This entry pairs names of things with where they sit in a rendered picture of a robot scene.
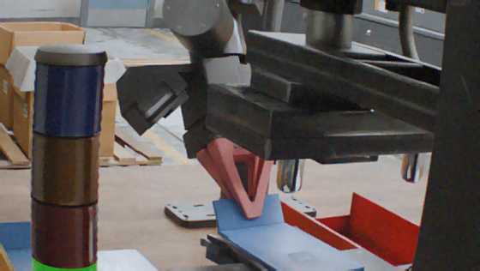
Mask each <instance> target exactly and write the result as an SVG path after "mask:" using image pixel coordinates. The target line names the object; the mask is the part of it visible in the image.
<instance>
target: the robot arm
mask: <svg viewBox="0 0 480 271"><path fill-rule="evenodd" d="M284 2H285V0H164V2H163V6H162V17H163V20H164V22H165V24H166V25H167V26H168V28H169V29H170V31H171V32H172V33H173V34H174V35H175V36H176V38H177V39H178V40H179V42H180V43H181V45H182V46H183V47H184V48H185V49H187V50H188V52H189V59H190V63H168V64H161V65H139V66H129V67H128V69H127V70H126V71H125V72H124V73H123V75H122V76H121V77H120V78H119V79H118V80H117V81H116V87H117V97H118V101H119V111H120V115H121V117H122V118H123V119H125V120H126V122H128V124H129V125H130V126H131V127H132V128H133V129H134V130H135V131H136V133H137V134H138V135H139V136H142V135H143V134H144V133H145V132H146V131H147V130H149V129H151V128H152V127H153V126H154V125H155V124H156V123H157V122H158V121H159V120H160V119H161V118H162V117H163V118H164V119H166V118H167V117H169V116H170V115H171V114H172V113H173V112H174V111H175V110H177V109H178V108H179V107H180V106H181V109H180V110H181V114H182V119H183V127H184V130H187V131H186V132H185V133H184V134H183V135H182V137H183V145H184V148H185V151H186V155H187V158H188V159H193V160H195V159H197V160H198V161H199V162H200V163H201V165H202V166H203V167H204V168H205V170H206V171H207V172H208V173H209V175H210V176H211V177H212V178H213V180H214V181H215V182H216V183H217V184H218V186H219V187H220V188H221V191H220V197H219V198H218V199H217V200H224V199H231V198H234V199H235V201H236V202H237V204H238V206H239V207H240V208H241V210H242V212H243V214H244V216H245V218H246V219H255V218H260V217H261V212H262V208H263V203H264V199H265V195H268V191H269V184H270V175H271V170H272V167H273V165H277V163H278V161H277V160H269V161H265V160H263V159H261V158H260V157H258V156H256V155H254V154H252V153H251V152H249V151H247V150H245V149H243V148H241V147H239V146H238V145H236V144H234V143H232V142H230V141H228V140H226V139H225V138H224V137H223V136H221V135H218V134H216V133H214V132H213V131H211V130H210V129H207V128H206V118H207V108H208V107H207V100H208V89H209V83H250V76H251V70H252V69H261V68H259V67H256V66H254V65H251V64H248V63H245V55H246V47H247V37H248V31H258V32H261V33H280V30H279V29H280V23H281V18H282V12H283V7H284ZM238 14H241V19H239V15H238ZM152 107H153V108H152ZM143 115H144V116H143ZM248 196H253V201H250V200H249V198H248ZM279 199H281V200H282V201H284V202H286V203H288V204H290V205H291V206H293V207H294V208H295V209H297V210H300V211H302V212H303V213H305V214H307V215H308V216H309V217H310V218H316V214H317V208H315V207H314V206H312V205H309V204H308V203H306V202H304V201H302V200H301V199H299V198H298V197H296V196H279ZM165 213H166V214H167V215H168V216H170V217H171V218H172V219H173V220H175V221H176V223H177V224H178V225H180V226H181V227H183V228H198V227H209V226H217V222H216V219H215V214H214V210H213V201H206V202H181V203H168V204H166V205H165Z"/></svg>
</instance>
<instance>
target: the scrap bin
mask: <svg viewBox="0 0 480 271"><path fill-rule="evenodd" d="M279 200H280V205H281V209H282V213H283V216H284V221H285V223H286V224H288V226H297V227H298V228H299V229H300V230H302V231H303V232H305V233H307V234H309V235H311V236H313V237H315V238H316V239H318V240H320V241H322V242H324V243H326V244H327V245H329V246H331V247H334V249H336V250H338V251H344V250H352V249H360V248H363V249H365V250H367V251H369V252H370V253H371V254H374V255H376V256H377V257H379V258H381V259H382V260H383V261H385V262H388V263H390V265H393V266H394V267H399V266H404V265H406V264H412V261H413V257H414V251H415V249H416V246H417V236H418V231H419V224H417V223H415V222H414V221H412V220H408V219H407V218H406V217H405V216H403V215H402V214H397V213H396V212H394V211H393V210H392V209H391V210H390V209H388V208H386V207H384V206H382V205H381V204H379V203H377V202H375V201H373V200H371V199H369V198H368V197H365V196H362V195H361V194H359V193H357V192H356V191H353V194H352V201H351V206H350V213H349V214H339V215H328V216H323V217H319V218H310V217H309V216H308V215H307V214H305V213H303V212H302V211H300V210H297V209H295V208H294V207H293V206H291V205H290V204H288V203H286V202H284V201H282V200H281V199H279Z"/></svg>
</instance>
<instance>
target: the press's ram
mask: <svg viewBox="0 0 480 271"><path fill-rule="evenodd" d="M299 2H300V7H302V8H306V9H308V11H307V26H306V33H305V35H303V34H300V33H261V32H258V31H248V37H247V47H246V55H245V63H248V64H251V65H254V66H256V67H259V68H261V69H252V70H251V76H250V83H209V89H208V100H207V107H208V108H207V118H206V128H207V129H210V130H211V131H213V132H214V133H216V134H218V135H220V136H223V137H224V138H225V139H226V140H228V141H230V142H232V143H234V144H236V145H238V146H239V147H241V148H243V149H245V150H247V151H249V152H251V153H252V154H254V155H256V156H258V157H260V158H261V159H263V160H265V161H269V160H277V161H278V169H277V177H276V187H277V189H278V190H280V191H281V192H282V193H295V192H297V191H299V190H300V189H301V188H302V187H303V179H304V171H305V163H306V159H311V160H313V161H315V162H317V163H319V164H321V165H336V164H353V163H370V162H377V161H378V157H379V155H396V154H403V157H402V163H401V169H400V175H401V178H402V179H403V180H404V181H406V182H407V183H411V184H414V183H416V182H418V181H420V180H421V178H422V176H423V169H424V164H425V154H426V153H431V150H432V145H433V140H434V133H435V119H436V113H437V102H438V97H439V86H440V80H441V68H440V67H437V66H434V65H431V64H428V63H423V62H420V61H417V60H414V59H411V58H408V57H401V56H399V55H395V54H392V53H390V52H388V51H383V50H381V49H377V48H374V47H371V46H367V45H362V44H358V43H355V42H351V41H352V35H353V22H354V15H359V14H361V13H362V9H363V0H327V4H318V3H312V2H311V1H310V0H299Z"/></svg>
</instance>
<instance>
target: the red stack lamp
mask: <svg viewBox="0 0 480 271"><path fill-rule="evenodd" d="M30 197H31V202H30V203H31V205H30V206H31V209H32V211H31V213H30V217H31V228H32V230H31V233H30V235H31V239H32V242H31V247H32V253H31V255H32V258H33V259H34V260H35V261H36V262H39V263H41V264H43V265H45V266H48V267H53V268H62V269H73V268H74V269H79V268H87V267H90V266H91V265H94V264H95V263H96V262H97V261H98V259H99V257H98V245H97V243H98V241H99V238H98V236H97V233H98V230H99V228H98V222H99V218H98V215H97V214H98V211H99V206H98V203H99V199H98V200H97V201H95V202H92V203H90V202H89V203H88V204H82V205H76V206H71V205H57V204H50V203H46V202H42V201H39V200H37V199H35V198H33V196H32V195H31V194H30Z"/></svg>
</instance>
